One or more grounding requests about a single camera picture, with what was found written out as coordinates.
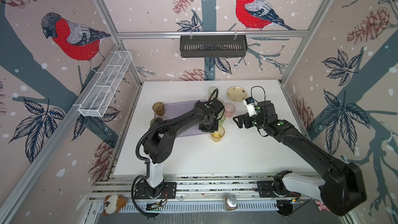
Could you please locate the pink plush toy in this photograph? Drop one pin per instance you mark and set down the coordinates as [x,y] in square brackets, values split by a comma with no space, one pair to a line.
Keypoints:
[321,206]

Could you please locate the pink glass front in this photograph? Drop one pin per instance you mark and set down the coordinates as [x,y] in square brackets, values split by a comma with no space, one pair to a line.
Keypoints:
[229,110]

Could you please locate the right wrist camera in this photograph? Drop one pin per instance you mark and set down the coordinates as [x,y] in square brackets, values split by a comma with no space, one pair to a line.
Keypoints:
[250,106]

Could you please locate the cream small plate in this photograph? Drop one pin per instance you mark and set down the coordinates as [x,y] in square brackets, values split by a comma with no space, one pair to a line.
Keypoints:
[237,93]

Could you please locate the plush guinea pig toy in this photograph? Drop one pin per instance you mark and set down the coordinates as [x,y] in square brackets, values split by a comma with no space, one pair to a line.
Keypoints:
[113,204]

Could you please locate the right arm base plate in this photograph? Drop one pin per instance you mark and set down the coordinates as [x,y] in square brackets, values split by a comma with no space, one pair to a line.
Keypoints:
[267,189]

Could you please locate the bright green glass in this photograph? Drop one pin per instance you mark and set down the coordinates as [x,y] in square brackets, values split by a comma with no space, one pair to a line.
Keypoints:
[222,120]

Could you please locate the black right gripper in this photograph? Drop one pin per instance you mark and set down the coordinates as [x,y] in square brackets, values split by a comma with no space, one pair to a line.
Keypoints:
[241,120]

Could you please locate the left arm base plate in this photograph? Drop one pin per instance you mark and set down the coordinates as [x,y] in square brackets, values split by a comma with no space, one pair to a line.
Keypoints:
[143,191]

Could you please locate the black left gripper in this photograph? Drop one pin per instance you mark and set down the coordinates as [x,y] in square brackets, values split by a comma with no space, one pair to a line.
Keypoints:
[203,128]

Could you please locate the white wire mesh shelf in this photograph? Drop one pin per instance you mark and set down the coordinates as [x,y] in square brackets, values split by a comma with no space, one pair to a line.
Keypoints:
[101,94]

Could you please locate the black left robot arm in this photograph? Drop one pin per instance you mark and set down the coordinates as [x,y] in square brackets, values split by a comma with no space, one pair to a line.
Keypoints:
[156,145]

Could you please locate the pale green far glass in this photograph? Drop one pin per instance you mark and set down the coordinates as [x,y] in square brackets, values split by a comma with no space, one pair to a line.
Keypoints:
[213,91]

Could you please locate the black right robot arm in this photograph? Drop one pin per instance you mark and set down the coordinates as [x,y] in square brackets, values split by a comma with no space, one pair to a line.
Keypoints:
[341,187]

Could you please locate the black hanging wire basket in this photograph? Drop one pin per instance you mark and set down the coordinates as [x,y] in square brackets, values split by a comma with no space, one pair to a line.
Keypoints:
[213,46]

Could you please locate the brown textured glass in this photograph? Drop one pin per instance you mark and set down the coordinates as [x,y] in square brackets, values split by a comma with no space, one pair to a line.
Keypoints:
[158,108]
[156,119]

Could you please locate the horizontal aluminium bar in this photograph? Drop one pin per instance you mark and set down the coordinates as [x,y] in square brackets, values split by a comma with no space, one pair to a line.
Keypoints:
[254,34]

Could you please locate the silver round object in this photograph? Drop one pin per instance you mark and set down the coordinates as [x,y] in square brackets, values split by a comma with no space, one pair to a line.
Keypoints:
[231,202]

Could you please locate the amber yellow glass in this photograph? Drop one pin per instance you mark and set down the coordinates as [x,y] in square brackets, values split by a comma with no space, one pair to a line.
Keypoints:
[218,135]

